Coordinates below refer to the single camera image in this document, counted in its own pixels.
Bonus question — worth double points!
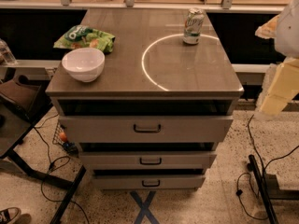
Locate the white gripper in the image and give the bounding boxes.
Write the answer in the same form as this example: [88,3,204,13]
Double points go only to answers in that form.
[255,0,299,120]

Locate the white ceramic bowl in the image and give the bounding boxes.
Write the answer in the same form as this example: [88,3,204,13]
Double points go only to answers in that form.
[62,48,105,82]

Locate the black metal stand base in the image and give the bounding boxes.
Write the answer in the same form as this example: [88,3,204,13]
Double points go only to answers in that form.
[249,155,299,224]

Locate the grey drawer cabinet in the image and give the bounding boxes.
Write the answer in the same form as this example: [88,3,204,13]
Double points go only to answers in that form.
[47,8,243,180]

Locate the bottom grey drawer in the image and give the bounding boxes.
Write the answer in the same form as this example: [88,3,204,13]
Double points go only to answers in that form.
[93,175,206,190]

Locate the grey drawer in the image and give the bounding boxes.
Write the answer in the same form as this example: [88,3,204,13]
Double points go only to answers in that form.
[79,151,216,170]
[59,116,233,143]
[93,175,206,190]

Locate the green chip bag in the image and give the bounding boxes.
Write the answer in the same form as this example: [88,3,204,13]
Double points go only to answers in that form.
[53,25,115,53]

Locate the blue tape cross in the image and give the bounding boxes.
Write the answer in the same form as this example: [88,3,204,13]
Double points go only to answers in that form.
[130,191,160,224]

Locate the top grey drawer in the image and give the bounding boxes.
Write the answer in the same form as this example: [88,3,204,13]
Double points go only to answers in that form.
[59,116,233,143]

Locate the middle grey drawer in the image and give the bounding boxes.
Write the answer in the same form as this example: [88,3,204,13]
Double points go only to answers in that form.
[79,151,216,170]

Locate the orange ball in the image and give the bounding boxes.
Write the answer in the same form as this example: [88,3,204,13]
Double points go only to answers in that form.
[59,132,67,142]

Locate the brown chair seat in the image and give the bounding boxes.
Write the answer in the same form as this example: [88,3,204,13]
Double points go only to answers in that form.
[0,75,50,122]

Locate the clear plastic water bottle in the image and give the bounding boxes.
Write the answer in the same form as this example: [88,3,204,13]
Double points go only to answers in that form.
[0,38,18,65]

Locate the black side table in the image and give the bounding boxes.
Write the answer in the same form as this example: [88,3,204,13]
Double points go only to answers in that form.
[0,75,88,224]

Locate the black and white sneaker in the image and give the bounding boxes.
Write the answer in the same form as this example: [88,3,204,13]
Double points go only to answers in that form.
[0,207,21,224]

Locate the black floor cable right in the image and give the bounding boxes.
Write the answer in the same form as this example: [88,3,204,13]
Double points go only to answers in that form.
[235,114,299,221]

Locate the black floor cable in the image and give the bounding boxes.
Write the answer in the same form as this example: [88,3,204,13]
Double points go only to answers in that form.
[32,113,91,224]
[235,114,299,221]

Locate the black floor cable left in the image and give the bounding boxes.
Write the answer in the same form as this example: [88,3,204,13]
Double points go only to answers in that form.
[32,113,91,224]

